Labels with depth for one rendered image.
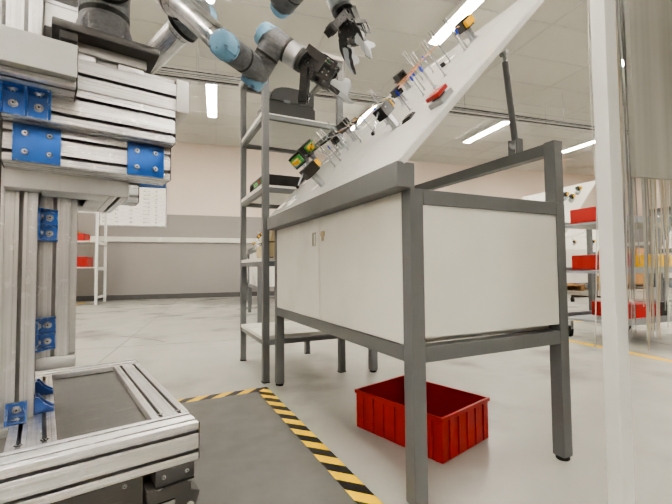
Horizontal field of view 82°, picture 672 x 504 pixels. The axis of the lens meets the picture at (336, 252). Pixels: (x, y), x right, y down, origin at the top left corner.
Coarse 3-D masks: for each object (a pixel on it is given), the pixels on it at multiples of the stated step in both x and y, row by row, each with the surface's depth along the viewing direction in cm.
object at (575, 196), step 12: (564, 192) 492; (576, 192) 480; (588, 192) 469; (564, 204) 490; (576, 204) 471; (588, 240) 466; (576, 252) 463; (588, 252) 466; (576, 276) 461; (588, 276) 466; (588, 288) 466
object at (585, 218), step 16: (592, 208) 314; (576, 224) 320; (592, 224) 309; (640, 224) 312; (576, 256) 326; (592, 256) 314; (640, 256) 321; (576, 272) 319; (592, 272) 307; (640, 272) 296; (592, 304) 331; (640, 304) 300; (576, 320) 319; (592, 320) 307; (640, 320) 293
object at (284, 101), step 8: (280, 88) 221; (288, 88) 224; (272, 96) 219; (280, 96) 221; (288, 96) 223; (296, 96) 226; (312, 96) 230; (272, 104) 218; (280, 104) 221; (288, 104) 224; (296, 104) 226; (312, 104) 230; (272, 112) 218; (280, 112) 221; (288, 112) 223; (296, 112) 225; (304, 112) 227; (312, 112) 230
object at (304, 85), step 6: (300, 66) 119; (300, 72) 120; (306, 72) 119; (300, 78) 120; (306, 78) 120; (300, 84) 120; (306, 84) 120; (300, 90) 121; (306, 90) 120; (300, 96) 121; (306, 96) 121; (300, 102) 121; (306, 102) 122
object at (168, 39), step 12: (204, 0) 134; (168, 24) 136; (180, 24) 134; (156, 36) 139; (168, 36) 138; (180, 36) 137; (192, 36) 138; (168, 48) 141; (180, 48) 144; (168, 60) 147
